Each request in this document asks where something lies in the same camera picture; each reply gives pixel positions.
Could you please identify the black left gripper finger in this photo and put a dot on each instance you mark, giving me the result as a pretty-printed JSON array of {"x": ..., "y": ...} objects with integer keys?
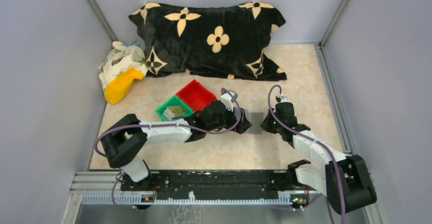
[
  {"x": 243, "y": 126},
  {"x": 243, "y": 116}
]

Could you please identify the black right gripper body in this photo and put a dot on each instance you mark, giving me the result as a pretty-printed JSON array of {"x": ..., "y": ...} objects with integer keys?
[{"x": 271, "y": 124}]

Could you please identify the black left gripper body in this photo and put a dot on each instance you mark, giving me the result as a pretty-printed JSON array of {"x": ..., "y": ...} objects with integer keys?
[{"x": 227, "y": 121}]

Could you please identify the red plastic bin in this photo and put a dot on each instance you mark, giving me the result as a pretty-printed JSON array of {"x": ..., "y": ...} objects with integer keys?
[{"x": 196, "y": 96}]

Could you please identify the green plastic bin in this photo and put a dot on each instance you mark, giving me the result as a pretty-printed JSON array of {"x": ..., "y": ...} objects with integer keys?
[{"x": 175, "y": 100}]

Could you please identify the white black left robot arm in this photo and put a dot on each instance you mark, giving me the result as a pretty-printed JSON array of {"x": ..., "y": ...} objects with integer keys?
[{"x": 123, "y": 141}]

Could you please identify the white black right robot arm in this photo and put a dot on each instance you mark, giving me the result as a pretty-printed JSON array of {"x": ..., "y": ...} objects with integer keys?
[{"x": 343, "y": 179}]

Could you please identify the stack of cards in bin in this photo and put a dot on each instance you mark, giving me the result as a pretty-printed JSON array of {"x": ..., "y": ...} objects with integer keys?
[{"x": 174, "y": 112}]

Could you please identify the black floral pillow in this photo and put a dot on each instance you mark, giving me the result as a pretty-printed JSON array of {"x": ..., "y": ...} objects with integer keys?
[{"x": 224, "y": 42}]

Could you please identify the yellow and white cloth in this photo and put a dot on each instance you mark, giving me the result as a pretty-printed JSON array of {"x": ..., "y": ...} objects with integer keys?
[{"x": 123, "y": 65}]

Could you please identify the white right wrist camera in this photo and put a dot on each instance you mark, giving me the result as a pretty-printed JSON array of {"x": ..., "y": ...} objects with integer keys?
[{"x": 282, "y": 99}]

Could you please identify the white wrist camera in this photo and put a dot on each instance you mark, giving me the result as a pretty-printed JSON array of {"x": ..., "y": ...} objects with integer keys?
[
  {"x": 282, "y": 99},
  {"x": 227, "y": 98}
]

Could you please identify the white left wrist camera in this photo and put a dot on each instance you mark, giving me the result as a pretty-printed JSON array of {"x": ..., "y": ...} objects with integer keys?
[{"x": 227, "y": 98}]

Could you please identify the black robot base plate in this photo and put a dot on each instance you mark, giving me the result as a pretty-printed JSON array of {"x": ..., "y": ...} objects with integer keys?
[{"x": 220, "y": 187}]

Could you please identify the aluminium frame rail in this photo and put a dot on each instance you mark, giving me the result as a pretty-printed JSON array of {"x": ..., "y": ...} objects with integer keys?
[{"x": 104, "y": 186}]

